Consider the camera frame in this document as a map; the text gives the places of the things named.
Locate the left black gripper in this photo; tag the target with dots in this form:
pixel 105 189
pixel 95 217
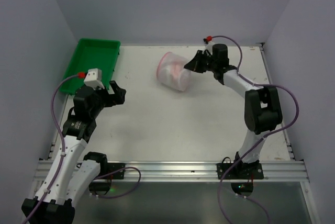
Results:
pixel 110 96

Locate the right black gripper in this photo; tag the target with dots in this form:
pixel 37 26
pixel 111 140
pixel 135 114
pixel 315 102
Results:
pixel 203 62

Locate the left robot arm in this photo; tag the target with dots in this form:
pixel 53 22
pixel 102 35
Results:
pixel 56 199

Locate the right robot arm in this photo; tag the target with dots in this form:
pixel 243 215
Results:
pixel 262 111

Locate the green plastic tray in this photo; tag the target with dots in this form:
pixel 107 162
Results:
pixel 94 53

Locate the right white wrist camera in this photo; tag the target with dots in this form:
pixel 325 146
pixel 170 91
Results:
pixel 208 41

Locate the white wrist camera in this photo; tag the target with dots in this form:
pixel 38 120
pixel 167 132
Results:
pixel 208 41
pixel 92 78

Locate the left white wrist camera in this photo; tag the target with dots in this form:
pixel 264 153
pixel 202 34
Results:
pixel 92 78

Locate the aluminium right side rail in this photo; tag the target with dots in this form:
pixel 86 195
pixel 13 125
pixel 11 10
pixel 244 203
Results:
pixel 273 109

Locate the aluminium rail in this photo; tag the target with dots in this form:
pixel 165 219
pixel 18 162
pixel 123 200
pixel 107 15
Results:
pixel 202 171
pixel 273 109

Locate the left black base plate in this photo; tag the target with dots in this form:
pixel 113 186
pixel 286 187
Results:
pixel 115 173

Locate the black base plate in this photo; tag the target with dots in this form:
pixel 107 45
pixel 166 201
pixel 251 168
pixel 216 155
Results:
pixel 242 171
pixel 115 173

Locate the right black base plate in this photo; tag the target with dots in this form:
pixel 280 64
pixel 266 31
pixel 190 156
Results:
pixel 242 171

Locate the aluminium front rail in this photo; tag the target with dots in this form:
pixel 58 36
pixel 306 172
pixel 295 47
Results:
pixel 202 171

